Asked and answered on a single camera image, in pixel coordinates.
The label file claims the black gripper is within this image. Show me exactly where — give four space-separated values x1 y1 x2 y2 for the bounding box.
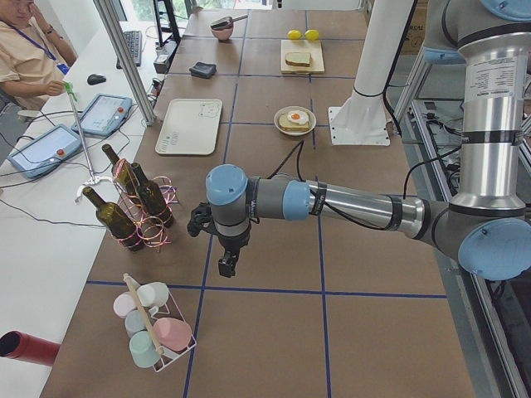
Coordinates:
187 202 251 277

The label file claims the white round plate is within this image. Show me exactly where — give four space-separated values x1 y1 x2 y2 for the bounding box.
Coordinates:
274 105 316 136

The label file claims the bread slice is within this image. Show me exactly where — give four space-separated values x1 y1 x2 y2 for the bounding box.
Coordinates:
285 51 311 67
278 114 310 133

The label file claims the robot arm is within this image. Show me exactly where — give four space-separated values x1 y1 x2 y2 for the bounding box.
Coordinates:
188 1 530 281

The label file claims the cream bear tray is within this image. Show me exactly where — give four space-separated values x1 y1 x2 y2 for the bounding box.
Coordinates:
155 99 222 156

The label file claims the white cup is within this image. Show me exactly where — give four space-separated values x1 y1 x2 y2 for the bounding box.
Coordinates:
136 282 169 308

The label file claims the brown wine bottle middle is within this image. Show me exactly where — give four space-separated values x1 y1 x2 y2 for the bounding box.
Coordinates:
131 163 174 227

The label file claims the brown wine bottle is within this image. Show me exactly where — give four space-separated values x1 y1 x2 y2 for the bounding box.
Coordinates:
101 143 136 196
131 163 174 227
82 187 144 251

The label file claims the grey cup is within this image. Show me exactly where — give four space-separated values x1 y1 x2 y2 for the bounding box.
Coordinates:
124 309 146 338

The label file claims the light pink cup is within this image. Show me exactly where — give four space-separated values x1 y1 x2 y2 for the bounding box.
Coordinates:
113 292 137 319

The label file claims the brown wine bottle front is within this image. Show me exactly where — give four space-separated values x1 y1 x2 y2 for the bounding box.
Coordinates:
82 187 144 251

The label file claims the mint green cup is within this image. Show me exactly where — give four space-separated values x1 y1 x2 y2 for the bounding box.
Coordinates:
129 330 161 368

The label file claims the brown wine bottle back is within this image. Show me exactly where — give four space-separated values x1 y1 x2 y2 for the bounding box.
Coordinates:
101 143 136 196

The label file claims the metal stand with green clip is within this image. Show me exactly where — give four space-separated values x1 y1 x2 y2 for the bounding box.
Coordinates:
64 81 113 203

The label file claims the fried egg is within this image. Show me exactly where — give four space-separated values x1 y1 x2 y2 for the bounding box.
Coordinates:
286 110 309 125

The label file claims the blue teach pendant far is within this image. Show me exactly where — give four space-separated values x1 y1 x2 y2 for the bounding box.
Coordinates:
79 94 133 138

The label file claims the blue teach pendant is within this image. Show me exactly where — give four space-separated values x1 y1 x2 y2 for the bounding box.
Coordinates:
79 94 133 138
7 124 81 179

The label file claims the grey folded cloth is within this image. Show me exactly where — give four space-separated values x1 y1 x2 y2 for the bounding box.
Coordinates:
189 61 217 79

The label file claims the blue teach pendant near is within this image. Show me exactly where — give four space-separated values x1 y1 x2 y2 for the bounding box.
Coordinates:
7 124 81 179

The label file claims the grey power strip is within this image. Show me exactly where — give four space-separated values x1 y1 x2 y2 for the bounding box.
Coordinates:
153 40 178 75

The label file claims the red cylinder tube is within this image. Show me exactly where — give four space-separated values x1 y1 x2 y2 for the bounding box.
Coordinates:
1 331 61 366

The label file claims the black computer mouse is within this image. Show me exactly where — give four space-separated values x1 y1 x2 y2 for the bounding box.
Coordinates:
86 74 107 85

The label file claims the pink bowl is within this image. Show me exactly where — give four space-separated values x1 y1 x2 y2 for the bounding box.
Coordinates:
211 25 234 41

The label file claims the wooden cutting board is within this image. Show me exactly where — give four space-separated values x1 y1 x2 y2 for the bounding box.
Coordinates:
280 40 324 75

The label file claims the yellow lemon left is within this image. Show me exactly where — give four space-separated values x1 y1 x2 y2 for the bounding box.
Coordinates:
287 29 303 40

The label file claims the yellow lemon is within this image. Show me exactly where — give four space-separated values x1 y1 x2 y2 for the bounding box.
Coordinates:
304 29 320 41
287 29 303 40

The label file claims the metal scoop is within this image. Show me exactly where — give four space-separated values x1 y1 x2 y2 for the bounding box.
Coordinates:
210 15 248 31

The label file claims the yellow lemon right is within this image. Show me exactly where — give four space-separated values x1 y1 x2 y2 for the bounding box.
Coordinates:
304 29 320 41

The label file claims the black keyboard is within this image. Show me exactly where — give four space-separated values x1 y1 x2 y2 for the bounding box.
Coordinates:
123 31 143 66

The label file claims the cardboard box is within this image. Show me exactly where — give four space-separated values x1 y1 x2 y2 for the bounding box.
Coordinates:
364 0 431 56

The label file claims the seated person beige shirt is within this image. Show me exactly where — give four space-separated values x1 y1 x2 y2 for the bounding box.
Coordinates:
1 1 77 110

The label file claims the white wire cup rack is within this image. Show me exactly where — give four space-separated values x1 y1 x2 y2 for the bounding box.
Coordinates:
113 274 197 372

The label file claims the copper wire bottle rack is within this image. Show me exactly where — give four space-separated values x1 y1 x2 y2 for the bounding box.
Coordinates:
112 158 171 251

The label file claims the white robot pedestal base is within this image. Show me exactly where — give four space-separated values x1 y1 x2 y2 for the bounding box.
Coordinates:
329 0 416 146

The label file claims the aluminium frame post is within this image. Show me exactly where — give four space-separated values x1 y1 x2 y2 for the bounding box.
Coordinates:
93 0 156 126

